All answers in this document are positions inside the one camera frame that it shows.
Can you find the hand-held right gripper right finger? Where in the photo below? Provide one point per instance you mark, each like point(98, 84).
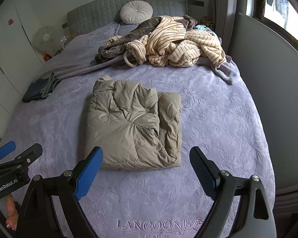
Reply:
point(203, 173)

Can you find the white wardrobe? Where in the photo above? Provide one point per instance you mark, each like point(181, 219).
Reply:
point(7, 62)

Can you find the grey quilted headboard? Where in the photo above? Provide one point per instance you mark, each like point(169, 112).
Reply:
point(94, 14)

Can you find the red wardrobe sticker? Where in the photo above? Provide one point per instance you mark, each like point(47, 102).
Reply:
point(10, 21)

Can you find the window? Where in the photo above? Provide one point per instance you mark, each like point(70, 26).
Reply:
point(283, 5)

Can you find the folded dark green clothes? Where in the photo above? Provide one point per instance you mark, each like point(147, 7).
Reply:
point(38, 89)

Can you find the lavender bed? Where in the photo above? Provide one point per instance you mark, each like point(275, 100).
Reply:
point(213, 129)

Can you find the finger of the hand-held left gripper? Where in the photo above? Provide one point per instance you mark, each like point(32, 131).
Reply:
point(5, 150)
point(31, 152)

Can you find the lavender bed pillow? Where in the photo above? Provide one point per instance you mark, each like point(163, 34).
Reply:
point(126, 27)

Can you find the small red box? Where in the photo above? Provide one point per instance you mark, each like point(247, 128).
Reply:
point(47, 57)

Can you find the round white pillow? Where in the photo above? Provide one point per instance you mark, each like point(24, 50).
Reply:
point(136, 12)

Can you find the cream striped fleece robe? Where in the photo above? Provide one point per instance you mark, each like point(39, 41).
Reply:
point(178, 42)

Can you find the white standing fan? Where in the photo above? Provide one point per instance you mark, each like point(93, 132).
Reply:
point(44, 38)

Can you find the beige puffer jacket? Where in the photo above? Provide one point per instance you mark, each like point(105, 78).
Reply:
point(131, 124)

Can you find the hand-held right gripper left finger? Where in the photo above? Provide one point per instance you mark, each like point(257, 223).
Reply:
point(89, 173)

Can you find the person's left hand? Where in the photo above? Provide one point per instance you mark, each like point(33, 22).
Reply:
point(10, 210)

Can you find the brown fleece robe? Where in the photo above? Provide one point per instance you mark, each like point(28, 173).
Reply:
point(116, 47)

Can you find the grey garment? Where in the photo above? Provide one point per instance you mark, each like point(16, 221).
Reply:
point(228, 73)

